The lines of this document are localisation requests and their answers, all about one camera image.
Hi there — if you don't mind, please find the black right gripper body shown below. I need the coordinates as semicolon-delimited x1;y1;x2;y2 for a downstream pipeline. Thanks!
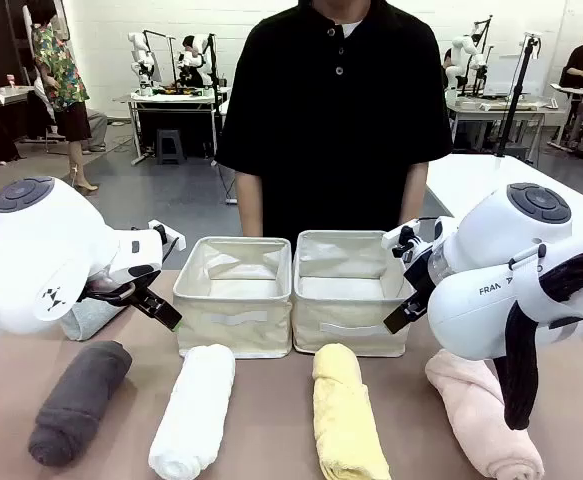
402;248;441;303

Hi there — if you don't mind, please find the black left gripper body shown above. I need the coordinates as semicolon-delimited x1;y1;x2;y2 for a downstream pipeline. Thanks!
81;267;162;308

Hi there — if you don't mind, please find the person's left forearm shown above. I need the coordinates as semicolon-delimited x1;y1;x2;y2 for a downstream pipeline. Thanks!
398;160;430;227

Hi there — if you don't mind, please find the person's right forearm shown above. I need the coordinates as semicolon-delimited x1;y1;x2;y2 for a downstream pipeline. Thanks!
234;169;265;239

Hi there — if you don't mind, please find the grey-green folded towel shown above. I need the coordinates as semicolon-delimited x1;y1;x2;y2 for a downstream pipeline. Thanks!
59;297;128;342

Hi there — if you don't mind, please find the cream fabric storage bin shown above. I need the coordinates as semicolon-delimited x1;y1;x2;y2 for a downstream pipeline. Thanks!
172;235;294;360
292;229;417;358

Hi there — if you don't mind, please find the white rolled towel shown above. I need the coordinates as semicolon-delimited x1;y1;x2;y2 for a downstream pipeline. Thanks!
148;343;237;479

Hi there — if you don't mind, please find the yellow folded towel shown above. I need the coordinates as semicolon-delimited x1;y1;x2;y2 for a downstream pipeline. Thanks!
312;343;393;480

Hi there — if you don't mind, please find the dark grey rolled towel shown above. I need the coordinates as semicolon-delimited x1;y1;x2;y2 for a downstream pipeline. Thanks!
27;340;134;468

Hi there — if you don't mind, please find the pink rolled towel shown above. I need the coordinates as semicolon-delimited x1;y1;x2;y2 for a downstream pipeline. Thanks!
424;348;546;480

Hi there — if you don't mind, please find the dark grey plastic stool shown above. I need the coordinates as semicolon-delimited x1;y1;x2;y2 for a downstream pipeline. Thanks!
154;128;183;166

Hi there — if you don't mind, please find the person in black polo shirt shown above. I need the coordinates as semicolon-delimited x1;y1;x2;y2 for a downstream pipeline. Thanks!
214;0;455;242

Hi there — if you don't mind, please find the grey background work table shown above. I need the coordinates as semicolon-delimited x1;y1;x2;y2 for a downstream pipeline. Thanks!
444;92;548;152

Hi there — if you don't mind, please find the white background work table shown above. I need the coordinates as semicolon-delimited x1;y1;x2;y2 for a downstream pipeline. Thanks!
128;85;223;167

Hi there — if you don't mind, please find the black tripod stand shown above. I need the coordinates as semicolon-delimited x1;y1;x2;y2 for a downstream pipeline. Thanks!
494;32;543;159

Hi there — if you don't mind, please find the woman in floral shirt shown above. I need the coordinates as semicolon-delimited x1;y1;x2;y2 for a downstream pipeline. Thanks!
23;0;100;196

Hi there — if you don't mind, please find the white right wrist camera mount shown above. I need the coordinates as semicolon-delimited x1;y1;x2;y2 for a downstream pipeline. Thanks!
380;216;446;274

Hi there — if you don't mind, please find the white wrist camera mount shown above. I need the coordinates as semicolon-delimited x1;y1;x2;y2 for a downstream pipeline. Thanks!
380;216;446;274
148;218;187;254

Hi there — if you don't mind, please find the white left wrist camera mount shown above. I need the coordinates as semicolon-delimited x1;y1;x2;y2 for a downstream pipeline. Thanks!
148;218;187;254

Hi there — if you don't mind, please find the black cable bundle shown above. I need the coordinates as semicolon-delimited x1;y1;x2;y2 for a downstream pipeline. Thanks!
502;247;583;432

